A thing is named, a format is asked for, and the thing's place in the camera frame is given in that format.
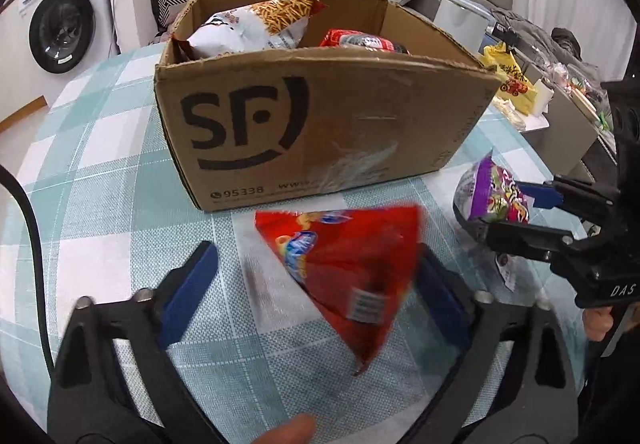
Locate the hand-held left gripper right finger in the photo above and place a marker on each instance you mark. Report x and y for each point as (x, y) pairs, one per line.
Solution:
(440, 294)

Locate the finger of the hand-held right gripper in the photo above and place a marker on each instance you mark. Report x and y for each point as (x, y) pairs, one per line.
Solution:
(547, 196)
(520, 239)

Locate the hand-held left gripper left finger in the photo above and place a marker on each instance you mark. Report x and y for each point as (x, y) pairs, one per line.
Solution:
(190, 294)

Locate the purple grape candy packet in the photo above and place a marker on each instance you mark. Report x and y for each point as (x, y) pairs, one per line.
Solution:
(495, 189)

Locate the red snack bag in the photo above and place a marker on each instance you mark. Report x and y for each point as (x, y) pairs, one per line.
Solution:
(350, 269)

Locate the brown cardboard box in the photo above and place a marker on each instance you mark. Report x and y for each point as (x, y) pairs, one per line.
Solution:
(350, 123)

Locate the white noodle snack bag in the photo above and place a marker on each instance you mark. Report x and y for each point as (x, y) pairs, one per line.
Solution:
(235, 33)

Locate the person's right forearm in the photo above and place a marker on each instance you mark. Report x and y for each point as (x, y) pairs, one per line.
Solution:
(615, 399)

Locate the person's right hand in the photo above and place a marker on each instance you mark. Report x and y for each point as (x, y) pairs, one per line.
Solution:
(597, 324)

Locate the person's left hand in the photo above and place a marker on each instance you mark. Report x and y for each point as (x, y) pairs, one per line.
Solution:
(285, 431)

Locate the white plastic packet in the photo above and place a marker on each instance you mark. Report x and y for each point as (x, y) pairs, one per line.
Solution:
(506, 271)

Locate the checked teal tablecloth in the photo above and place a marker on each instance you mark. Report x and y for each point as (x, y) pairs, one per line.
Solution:
(125, 234)

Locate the yellow plastic bag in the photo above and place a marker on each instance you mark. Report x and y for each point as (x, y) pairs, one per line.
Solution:
(507, 78)

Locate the dark round object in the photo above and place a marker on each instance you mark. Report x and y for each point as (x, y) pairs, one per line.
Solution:
(566, 43)

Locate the grey garment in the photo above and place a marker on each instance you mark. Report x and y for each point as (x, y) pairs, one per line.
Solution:
(525, 31)

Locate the white bin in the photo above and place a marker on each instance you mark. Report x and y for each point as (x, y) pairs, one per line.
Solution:
(462, 18)

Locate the red and black snack packet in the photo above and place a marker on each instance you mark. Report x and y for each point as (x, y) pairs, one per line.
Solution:
(365, 42)

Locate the white washing machine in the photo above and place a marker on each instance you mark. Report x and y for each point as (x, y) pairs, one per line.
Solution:
(60, 31)

